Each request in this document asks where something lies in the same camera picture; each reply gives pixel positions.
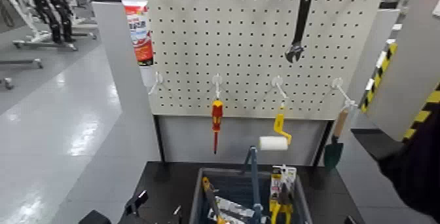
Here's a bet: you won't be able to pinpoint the white peg hook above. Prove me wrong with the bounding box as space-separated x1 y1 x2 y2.
271 75 288 107
331 77 358 109
148 72 164 96
211 73 223 101

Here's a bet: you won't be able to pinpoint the yellow black hand tool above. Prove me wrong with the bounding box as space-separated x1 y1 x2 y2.
201 176 229 224

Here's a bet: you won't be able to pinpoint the black adjustable wrench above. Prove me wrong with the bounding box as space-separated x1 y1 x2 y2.
284 0 312 64

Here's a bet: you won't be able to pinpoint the grey divider panel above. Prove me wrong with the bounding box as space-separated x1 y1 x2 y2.
345 9 401 130
51 1 162 224

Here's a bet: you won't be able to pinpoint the white perforated pegboard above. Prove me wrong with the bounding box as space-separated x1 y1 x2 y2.
136 0 388 121

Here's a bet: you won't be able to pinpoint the white robot on stand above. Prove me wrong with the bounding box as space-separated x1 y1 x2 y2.
0 0 42 42

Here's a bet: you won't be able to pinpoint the grey stand base bar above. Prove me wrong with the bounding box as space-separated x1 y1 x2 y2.
0 58 44 69

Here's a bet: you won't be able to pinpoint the yellow handled paint roller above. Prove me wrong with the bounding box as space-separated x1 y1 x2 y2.
258 106 293 151

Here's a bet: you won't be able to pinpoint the grey panel with hazard tape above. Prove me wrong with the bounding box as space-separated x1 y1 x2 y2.
359 0 440 142

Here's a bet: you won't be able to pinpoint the red white sealant tube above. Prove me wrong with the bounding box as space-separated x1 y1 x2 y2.
120 0 157 88

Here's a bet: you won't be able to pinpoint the wood handled green trowel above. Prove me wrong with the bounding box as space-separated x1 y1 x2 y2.
323 108 350 171

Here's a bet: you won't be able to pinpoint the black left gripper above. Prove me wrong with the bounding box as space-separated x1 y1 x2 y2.
78 190 183 224

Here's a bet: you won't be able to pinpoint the yellow pliers on card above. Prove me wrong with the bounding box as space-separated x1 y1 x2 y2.
268 164 298 224

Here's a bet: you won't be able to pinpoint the silver white packaged item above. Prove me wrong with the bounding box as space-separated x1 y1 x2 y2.
207 196 255 224

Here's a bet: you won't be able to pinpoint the grey teal plastic crate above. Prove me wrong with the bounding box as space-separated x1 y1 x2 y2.
188 166 314 224

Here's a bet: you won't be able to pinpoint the grey wheeled stand base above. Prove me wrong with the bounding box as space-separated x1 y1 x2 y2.
13 22 97 52

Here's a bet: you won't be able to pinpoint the red yellow screwdriver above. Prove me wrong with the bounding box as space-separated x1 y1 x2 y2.
211 100 224 155

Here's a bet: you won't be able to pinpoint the black robot on stand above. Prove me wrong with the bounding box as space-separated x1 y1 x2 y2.
24 0 75 44

